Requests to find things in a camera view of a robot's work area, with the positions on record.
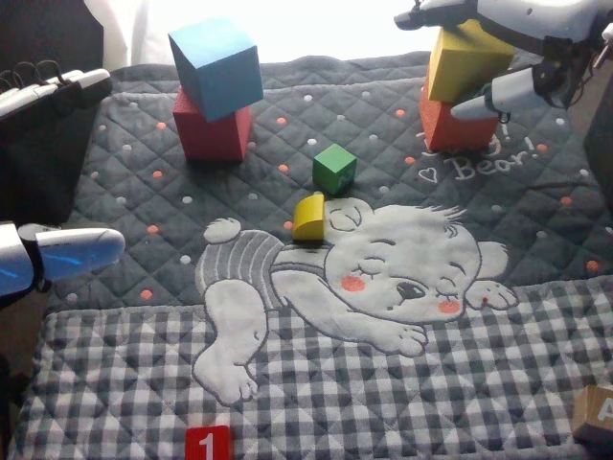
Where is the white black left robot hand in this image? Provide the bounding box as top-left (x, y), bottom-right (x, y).
top-left (0, 59), bottom-right (127, 308)

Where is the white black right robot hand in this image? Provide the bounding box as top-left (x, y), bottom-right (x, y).
top-left (393, 0), bottom-right (602, 121)

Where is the large yellow foam cube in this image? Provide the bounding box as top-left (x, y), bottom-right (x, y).
top-left (427, 18), bottom-right (516, 104)

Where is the large blue foam cube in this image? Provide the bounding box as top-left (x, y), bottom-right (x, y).
top-left (167, 17), bottom-right (265, 123)

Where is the large orange foam cube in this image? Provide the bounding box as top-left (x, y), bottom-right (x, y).
top-left (419, 76), bottom-right (502, 151)

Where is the large red foam cube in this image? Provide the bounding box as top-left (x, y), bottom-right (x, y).
top-left (171, 85), bottom-right (253, 162)

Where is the small red number block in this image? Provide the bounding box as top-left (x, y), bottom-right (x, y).
top-left (185, 425), bottom-right (233, 460)

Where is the small yellow half-round block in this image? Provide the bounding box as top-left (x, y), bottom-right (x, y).
top-left (291, 191), bottom-right (329, 242)

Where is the small green number block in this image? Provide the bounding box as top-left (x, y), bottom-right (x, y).
top-left (312, 143), bottom-right (358, 196)

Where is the wooden letter block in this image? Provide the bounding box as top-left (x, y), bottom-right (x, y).
top-left (572, 385), bottom-right (613, 445)

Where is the grey quilt with bear print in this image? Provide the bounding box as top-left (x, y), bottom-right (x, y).
top-left (7, 42), bottom-right (613, 460)

